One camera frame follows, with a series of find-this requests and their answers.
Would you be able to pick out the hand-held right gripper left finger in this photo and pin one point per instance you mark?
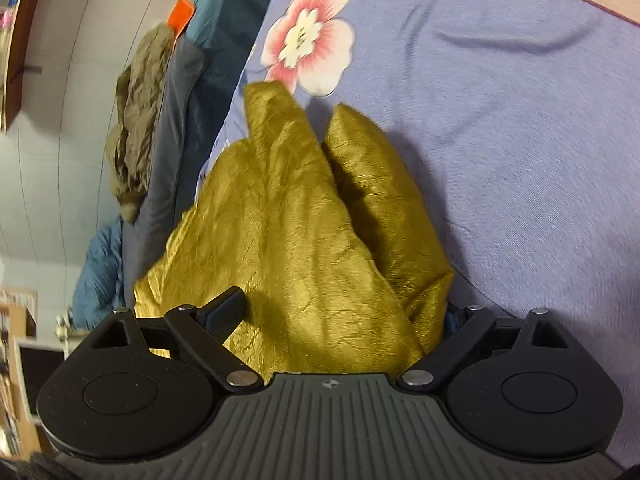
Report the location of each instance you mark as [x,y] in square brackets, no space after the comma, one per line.
[225,312]

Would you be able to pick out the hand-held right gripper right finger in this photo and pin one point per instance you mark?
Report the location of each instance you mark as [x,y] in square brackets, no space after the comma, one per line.
[450,321]

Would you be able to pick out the gold satin jacket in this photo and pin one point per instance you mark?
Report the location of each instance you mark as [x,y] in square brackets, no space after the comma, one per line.
[300,235]

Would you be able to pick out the blue duvet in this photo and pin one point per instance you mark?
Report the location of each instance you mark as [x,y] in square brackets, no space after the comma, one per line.
[97,280]

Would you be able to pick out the purple floral bed sheet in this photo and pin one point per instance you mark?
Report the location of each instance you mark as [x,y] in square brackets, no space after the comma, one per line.
[500,160]

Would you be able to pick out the grey blanket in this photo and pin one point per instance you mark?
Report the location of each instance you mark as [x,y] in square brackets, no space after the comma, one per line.
[175,135]

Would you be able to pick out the olive green jacket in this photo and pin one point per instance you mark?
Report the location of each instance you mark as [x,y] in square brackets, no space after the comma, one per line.
[140,110]

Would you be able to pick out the orange cloth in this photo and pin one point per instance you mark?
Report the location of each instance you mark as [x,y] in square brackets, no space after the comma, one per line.
[179,10]

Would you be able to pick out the wooden wall shelf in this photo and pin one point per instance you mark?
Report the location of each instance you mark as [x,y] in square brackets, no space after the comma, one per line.
[20,40]

